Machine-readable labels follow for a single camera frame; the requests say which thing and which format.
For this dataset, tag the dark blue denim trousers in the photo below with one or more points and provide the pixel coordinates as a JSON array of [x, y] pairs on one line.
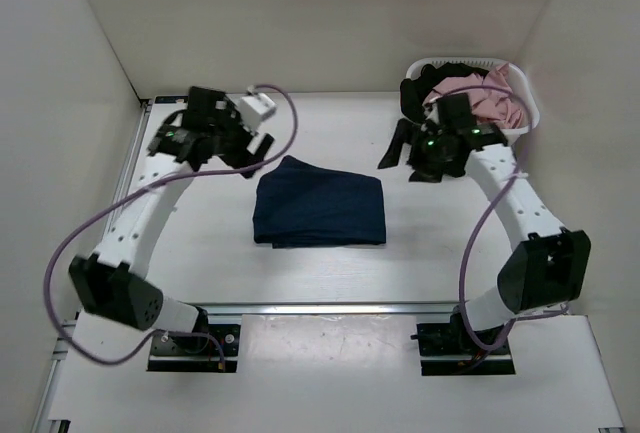
[[299, 205]]

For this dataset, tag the white laundry basket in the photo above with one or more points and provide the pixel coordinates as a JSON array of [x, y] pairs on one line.
[[517, 80]]

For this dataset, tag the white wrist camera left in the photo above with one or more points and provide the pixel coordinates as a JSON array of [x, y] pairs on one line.
[[255, 108]]

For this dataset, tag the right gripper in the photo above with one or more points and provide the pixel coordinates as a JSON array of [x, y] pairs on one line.
[[426, 172]]

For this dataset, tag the white foam cover board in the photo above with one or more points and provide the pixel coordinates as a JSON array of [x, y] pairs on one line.
[[349, 374]]

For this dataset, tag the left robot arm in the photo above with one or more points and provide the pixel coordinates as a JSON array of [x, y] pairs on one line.
[[111, 282]]

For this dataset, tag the black garment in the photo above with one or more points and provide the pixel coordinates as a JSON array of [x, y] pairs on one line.
[[436, 81]]

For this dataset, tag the pink garment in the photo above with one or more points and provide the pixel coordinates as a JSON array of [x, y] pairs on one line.
[[486, 104]]

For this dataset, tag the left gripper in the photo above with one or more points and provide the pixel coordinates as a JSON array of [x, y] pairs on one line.
[[232, 117]]

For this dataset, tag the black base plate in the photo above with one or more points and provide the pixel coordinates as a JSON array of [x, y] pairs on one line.
[[197, 355], [446, 349]]

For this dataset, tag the dark label sticker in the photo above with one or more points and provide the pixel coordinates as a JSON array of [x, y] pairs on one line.
[[170, 99]]

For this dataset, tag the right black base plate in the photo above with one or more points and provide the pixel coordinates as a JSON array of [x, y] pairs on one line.
[[446, 349]]

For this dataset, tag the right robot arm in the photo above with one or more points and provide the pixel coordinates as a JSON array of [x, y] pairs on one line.
[[548, 262]]

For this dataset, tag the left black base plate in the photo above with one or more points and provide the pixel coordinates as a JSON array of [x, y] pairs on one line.
[[197, 355]]

